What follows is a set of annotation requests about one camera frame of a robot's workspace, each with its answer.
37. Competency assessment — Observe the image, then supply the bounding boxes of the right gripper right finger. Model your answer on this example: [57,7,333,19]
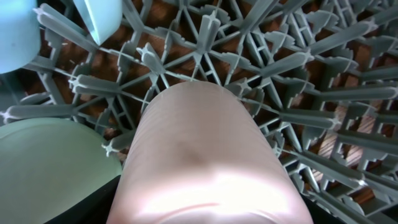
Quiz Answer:
[301,195,345,224]

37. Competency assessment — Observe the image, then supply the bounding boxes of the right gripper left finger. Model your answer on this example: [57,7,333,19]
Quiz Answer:
[45,175,120,224]

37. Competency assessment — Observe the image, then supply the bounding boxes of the mint green bowl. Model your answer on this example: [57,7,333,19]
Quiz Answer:
[1,118,122,223]

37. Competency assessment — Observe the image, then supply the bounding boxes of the pink plastic cup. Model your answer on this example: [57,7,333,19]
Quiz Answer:
[108,82,312,224]

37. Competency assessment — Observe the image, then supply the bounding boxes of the light blue bowl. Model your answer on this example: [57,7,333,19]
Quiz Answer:
[1,0,41,73]

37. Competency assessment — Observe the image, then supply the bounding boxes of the light blue plate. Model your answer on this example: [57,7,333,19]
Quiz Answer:
[73,0,123,45]

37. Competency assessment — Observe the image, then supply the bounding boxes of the grey dishwasher rack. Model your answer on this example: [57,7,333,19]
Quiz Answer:
[1,1,397,223]

